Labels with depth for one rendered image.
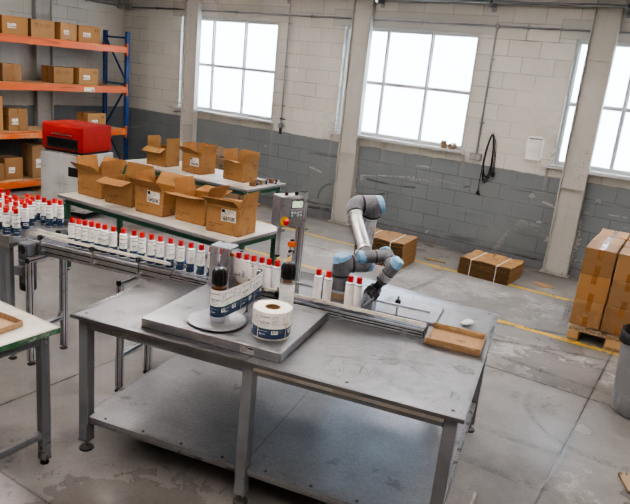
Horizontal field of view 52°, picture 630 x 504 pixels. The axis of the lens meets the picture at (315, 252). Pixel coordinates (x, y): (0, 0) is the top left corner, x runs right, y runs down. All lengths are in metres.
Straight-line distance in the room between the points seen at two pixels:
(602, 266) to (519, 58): 3.38
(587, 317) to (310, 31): 5.90
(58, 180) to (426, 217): 5.02
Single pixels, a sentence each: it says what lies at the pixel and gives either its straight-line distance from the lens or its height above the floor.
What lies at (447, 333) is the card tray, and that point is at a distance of 3.79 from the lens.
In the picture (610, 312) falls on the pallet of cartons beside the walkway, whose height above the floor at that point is 0.34.
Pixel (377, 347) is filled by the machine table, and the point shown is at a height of 0.83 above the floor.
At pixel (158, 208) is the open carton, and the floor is 0.86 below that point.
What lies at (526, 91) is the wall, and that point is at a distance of 8.76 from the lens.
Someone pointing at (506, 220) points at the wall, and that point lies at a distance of 8.90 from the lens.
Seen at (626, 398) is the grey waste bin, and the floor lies 0.15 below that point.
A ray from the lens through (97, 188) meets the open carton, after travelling 6.71.
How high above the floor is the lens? 2.21
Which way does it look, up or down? 16 degrees down
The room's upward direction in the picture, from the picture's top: 6 degrees clockwise
